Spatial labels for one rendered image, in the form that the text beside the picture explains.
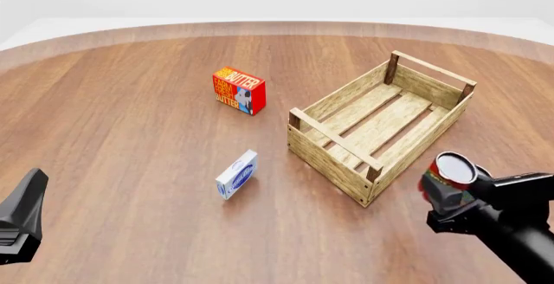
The red butter box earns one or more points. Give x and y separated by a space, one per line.
236 95

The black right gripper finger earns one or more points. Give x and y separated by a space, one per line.
485 183
446 196

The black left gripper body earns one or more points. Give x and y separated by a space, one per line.
17 245

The white and blue box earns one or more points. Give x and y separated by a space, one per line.
237 175

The red tomato sauce tin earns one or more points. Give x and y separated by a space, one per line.
454 168

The wooden slat tray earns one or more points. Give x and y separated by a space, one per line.
372 125

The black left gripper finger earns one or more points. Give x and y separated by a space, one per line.
26 203

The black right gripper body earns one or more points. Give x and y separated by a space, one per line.
467 219

